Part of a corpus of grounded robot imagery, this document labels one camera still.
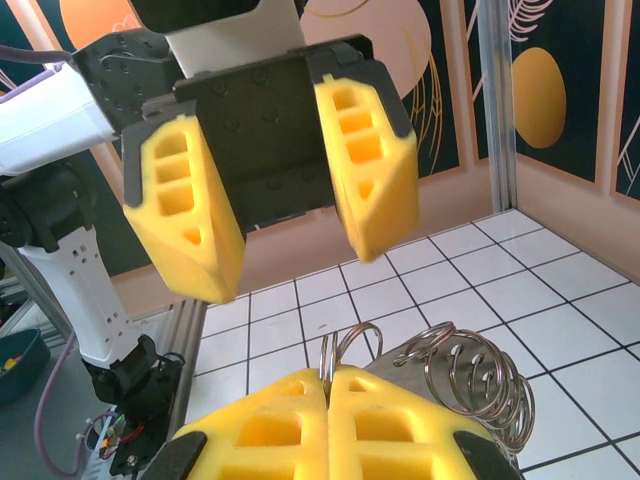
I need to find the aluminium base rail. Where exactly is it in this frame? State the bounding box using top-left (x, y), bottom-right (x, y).
top-left (127, 293), bottom-right (210, 434)

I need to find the small circuit board with wires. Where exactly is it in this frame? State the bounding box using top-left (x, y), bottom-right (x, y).
top-left (96, 408), bottom-right (147, 462)

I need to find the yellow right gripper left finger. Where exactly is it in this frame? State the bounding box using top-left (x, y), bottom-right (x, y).
top-left (141, 368), bottom-right (331, 480)

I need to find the aluminium corner post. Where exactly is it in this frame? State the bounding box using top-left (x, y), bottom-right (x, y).
top-left (473, 0), bottom-right (520, 212)

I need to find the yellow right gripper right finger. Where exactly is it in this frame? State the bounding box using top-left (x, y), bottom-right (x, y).
top-left (327, 366), bottom-right (525, 480)

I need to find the teal plastic bin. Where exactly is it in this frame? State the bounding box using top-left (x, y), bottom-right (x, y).
top-left (0, 327), bottom-right (52, 407)

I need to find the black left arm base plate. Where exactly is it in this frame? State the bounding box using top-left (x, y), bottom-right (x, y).
top-left (107, 349), bottom-right (202, 480)

